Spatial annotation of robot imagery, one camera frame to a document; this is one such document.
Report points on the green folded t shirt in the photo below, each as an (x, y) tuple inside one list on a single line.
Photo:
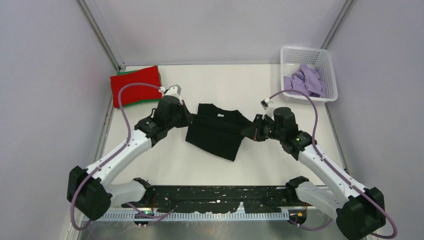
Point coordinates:
[(145, 101)]

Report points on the white plastic basket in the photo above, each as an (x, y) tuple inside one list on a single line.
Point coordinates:
[(290, 60)]

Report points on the left aluminium corner post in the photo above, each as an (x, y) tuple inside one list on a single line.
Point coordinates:
[(91, 11)]

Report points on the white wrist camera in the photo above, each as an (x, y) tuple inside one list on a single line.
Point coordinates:
[(268, 107), (174, 91)]

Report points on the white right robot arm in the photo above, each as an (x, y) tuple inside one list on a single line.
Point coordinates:
[(355, 208)]

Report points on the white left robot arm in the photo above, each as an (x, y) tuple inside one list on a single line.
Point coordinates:
[(91, 191)]

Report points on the purple crumpled t shirt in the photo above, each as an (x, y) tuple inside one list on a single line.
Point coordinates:
[(306, 80)]

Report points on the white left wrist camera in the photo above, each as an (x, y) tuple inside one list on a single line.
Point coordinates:
[(174, 91)]

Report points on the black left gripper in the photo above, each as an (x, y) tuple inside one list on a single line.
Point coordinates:
[(187, 117)]

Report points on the red folded t shirt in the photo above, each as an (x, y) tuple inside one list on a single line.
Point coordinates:
[(134, 86)]

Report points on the right aluminium corner post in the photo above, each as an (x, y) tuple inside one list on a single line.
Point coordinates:
[(338, 22)]

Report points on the white slotted cable duct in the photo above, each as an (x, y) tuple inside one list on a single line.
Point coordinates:
[(239, 215)]

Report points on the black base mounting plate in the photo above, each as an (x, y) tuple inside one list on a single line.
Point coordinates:
[(218, 199)]

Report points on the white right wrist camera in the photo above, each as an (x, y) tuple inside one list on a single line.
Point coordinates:
[(268, 107)]

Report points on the aluminium corner post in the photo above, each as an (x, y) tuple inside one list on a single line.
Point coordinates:
[(91, 11), (338, 22)]

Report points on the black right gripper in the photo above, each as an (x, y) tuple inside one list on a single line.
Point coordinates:
[(254, 131)]

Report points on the black t shirt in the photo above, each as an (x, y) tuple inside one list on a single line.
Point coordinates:
[(217, 131)]

